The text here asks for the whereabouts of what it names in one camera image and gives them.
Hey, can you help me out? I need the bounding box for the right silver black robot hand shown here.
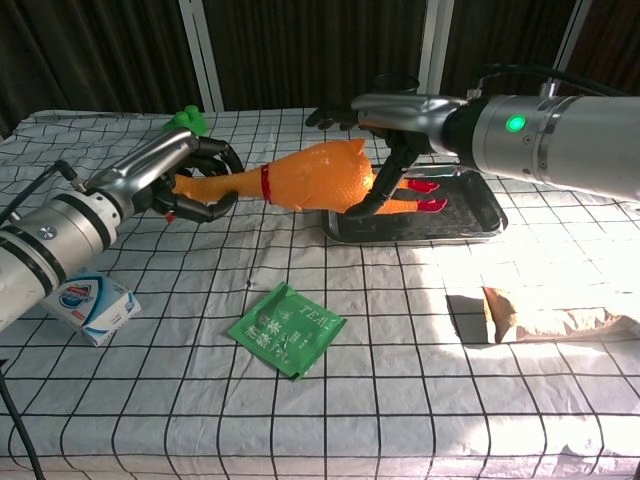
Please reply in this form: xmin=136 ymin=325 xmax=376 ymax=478
xmin=304 ymin=92 xmax=469 ymax=217

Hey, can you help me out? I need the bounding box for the yellow rubber chicken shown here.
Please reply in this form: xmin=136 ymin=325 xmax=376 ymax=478
xmin=172 ymin=138 xmax=449 ymax=215

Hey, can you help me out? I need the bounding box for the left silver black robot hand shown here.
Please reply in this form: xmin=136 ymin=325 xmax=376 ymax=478
xmin=84 ymin=127 xmax=245 ymax=225

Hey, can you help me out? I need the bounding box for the brown paper bag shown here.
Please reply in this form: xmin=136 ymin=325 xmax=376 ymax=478
xmin=482 ymin=285 xmax=640 ymax=345

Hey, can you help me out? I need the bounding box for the white black grid tablecloth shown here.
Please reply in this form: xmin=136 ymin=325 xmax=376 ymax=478
xmin=0 ymin=107 xmax=640 ymax=480

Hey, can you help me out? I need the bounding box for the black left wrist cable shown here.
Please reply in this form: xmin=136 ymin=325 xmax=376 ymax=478
xmin=0 ymin=159 xmax=86 ymax=226

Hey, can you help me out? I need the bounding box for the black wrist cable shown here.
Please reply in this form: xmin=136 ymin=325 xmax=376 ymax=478
xmin=469 ymin=62 xmax=640 ymax=99
xmin=0 ymin=159 xmax=86 ymax=226

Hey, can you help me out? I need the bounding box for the green toy building block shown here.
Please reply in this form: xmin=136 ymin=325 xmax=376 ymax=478
xmin=162 ymin=104 xmax=210 ymax=137

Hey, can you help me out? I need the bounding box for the white blue soap box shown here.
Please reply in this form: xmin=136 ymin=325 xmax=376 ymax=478
xmin=39 ymin=267 xmax=143 ymax=348

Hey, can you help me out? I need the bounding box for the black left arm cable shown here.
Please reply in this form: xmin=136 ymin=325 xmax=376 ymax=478
xmin=0 ymin=358 xmax=47 ymax=480

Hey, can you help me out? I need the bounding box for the green tea packet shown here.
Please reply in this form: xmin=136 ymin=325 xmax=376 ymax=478
xmin=227 ymin=281 xmax=348 ymax=382

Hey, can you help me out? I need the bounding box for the white partition frame post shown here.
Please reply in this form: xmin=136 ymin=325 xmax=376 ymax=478
xmin=178 ymin=0 xmax=225 ymax=112
xmin=552 ymin=0 xmax=596 ymax=71
xmin=417 ymin=0 xmax=456 ymax=95

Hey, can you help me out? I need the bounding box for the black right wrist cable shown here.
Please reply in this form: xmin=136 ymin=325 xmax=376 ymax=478
xmin=469 ymin=62 xmax=640 ymax=99

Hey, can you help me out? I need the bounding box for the rectangular steel tray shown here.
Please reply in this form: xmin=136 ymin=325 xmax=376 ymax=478
xmin=319 ymin=162 xmax=509 ymax=246

